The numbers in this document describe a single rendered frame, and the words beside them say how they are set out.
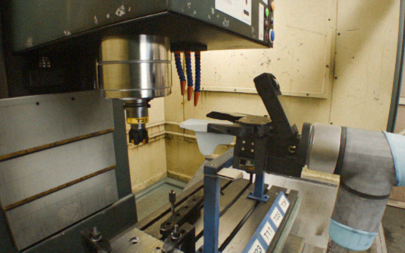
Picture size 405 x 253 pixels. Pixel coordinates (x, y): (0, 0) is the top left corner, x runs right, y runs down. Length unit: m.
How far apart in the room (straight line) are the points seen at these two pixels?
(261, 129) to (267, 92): 0.06
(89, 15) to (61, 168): 0.64
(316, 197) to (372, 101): 0.59
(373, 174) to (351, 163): 0.03
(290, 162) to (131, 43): 0.34
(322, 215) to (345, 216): 0.95
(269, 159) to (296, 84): 1.01
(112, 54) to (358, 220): 0.49
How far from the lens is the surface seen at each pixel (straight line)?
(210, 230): 0.73
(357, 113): 1.37
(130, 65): 0.45
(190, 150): 1.77
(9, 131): 0.85
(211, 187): 0.65
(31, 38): 0.69
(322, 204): 1.40
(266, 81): 0.37
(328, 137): 0.36
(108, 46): 0.47
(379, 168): 0.37
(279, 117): 0.37
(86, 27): 0.45
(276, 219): 0.95
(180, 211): 0.91
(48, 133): 0.89
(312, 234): 1.29
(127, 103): 0.50
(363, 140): 0.37
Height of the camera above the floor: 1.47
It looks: 13 degrees down
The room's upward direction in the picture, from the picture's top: straight up
